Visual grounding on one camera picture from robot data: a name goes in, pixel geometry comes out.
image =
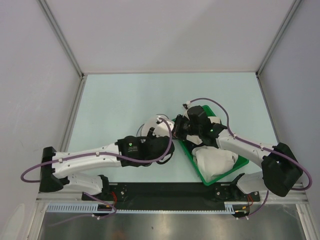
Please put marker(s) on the right aluminium frame post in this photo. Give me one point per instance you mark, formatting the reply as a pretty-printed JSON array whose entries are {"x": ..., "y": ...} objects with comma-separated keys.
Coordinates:
[{"x": 296, "y": 4}]

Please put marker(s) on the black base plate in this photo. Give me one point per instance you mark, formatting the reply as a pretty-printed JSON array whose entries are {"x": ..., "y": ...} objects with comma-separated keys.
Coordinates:
[{"x": 175, "y": 196}]

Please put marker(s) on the white bra in basket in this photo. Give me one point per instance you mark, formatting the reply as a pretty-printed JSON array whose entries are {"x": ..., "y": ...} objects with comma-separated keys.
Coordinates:
[{"x": 212, "y": 162}]

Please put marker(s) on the white mesh laundry bag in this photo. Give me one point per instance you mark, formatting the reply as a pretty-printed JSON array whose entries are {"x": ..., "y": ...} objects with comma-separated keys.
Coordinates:
[{"x": 144, "y": 129}]

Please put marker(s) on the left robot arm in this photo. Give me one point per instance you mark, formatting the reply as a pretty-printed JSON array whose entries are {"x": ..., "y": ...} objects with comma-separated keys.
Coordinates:
[{"x": 64, "y": 169}]

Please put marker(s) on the aluminium frame post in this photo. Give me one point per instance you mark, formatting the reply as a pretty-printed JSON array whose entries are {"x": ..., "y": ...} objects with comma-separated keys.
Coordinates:
[
  {"x": 60, "y": 36},
  {"x": 296, "y": 4}
]

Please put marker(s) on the green plastic basket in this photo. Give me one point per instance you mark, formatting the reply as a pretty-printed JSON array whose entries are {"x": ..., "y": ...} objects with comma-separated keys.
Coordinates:
[{"x": 208, "y": 121}]

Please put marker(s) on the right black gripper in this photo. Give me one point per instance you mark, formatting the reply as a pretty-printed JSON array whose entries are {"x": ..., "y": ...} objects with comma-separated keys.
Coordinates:
[{"x": 177, "y": 131}]

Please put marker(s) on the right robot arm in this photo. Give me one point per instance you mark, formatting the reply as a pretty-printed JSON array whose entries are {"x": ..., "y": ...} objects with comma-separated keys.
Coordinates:
[{"x": 279, "y": 170}]

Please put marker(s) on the left aluminium frame post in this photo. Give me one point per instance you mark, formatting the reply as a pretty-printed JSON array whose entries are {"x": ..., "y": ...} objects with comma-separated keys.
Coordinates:
[{"x": 60, "y": 36}]

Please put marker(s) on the light blue cable duct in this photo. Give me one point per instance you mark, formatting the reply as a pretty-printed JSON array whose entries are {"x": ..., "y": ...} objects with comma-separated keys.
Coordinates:
[{"x": 87, "y": 208}]

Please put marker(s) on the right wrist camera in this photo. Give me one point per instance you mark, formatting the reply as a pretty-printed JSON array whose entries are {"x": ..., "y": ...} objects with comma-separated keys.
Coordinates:
[{"x": 187, "y": 105}]

